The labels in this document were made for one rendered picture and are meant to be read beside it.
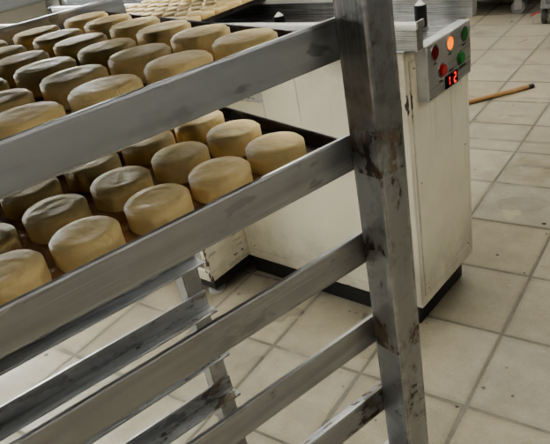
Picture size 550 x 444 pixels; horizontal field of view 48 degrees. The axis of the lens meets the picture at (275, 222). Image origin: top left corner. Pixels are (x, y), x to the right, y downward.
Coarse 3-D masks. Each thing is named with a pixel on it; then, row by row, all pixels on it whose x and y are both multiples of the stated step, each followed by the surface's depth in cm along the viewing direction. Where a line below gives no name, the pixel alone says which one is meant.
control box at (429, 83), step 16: (448, 32) 154; (432, 48) 148; (448, 48) 155; (464, 48) 162; (416, 64) 150; (432, 64) 150; (448, 64) 157; (464, 64) 163; (432, 80) 152; (432, 96) 154
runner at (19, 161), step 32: (320, 32) 44; (224, 64) 40; (256, 64) 42; (288, 64) 43; (320, 64) 45; (128, 96) 37; (160, 96) 38; (192, 96) 39; (224, 96) 41; (32, 128) 34; (64, 128) 35; (96, 128) 36; (128, 128) 37; (160, 128) 39; (0, 160) 33; (32, 160) 34; (64, 160) 35; (0, 192) 34
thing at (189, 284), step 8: (96, 0) 76; (192, 272) 96; (176, 280) 98; (184, 280) 96; (192, 280) 97; (200, 280) 98; (184, 288) 96; (192, 288) 97; (200, 288) 98; (184, 296) 98; (208, 320) 101; (192, 328) 102; (208, 368) 105; (216, 368) 105; (224, 368) 106; (208, 376) 107; (216, 376) 106; (208, 384) 109; (224, 408) 109; (232, 408) 110; (224, 416) 110; (240, 440) 114
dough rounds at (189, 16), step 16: (160, 0) 229; (176, 0) 221; (192, 0) 215; (208, 0) 210; (224, 0) 207; (240, 0) 198; (160, 16) 198; (176, 16) 196; (192, 16) 188; (208, 16) 188
